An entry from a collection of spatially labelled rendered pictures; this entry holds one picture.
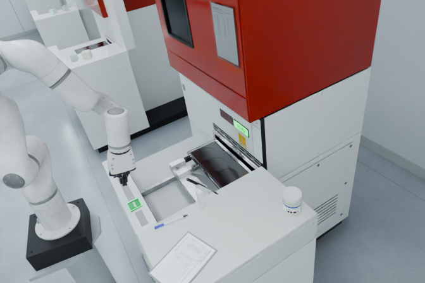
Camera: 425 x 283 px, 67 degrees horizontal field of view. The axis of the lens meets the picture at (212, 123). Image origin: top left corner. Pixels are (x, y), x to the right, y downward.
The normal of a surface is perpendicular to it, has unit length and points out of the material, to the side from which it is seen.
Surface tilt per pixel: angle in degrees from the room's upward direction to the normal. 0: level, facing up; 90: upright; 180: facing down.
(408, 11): 90
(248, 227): 0
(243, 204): 0
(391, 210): 0
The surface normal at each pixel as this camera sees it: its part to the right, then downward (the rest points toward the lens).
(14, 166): 0.29, 0.10
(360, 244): -0.14, -0.81
